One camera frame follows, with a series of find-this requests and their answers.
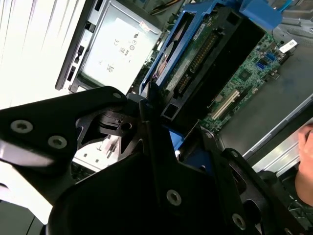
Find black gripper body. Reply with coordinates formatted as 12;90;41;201
48;151;258;235

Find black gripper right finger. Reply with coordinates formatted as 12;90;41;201
197;121;313;235

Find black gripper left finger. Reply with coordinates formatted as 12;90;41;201
0;82;183;208

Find hard disk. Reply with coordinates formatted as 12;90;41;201
138;0;281;177

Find blue data wire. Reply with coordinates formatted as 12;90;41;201
277;0;295;13

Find person hand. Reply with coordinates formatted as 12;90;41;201
294;123;313;205

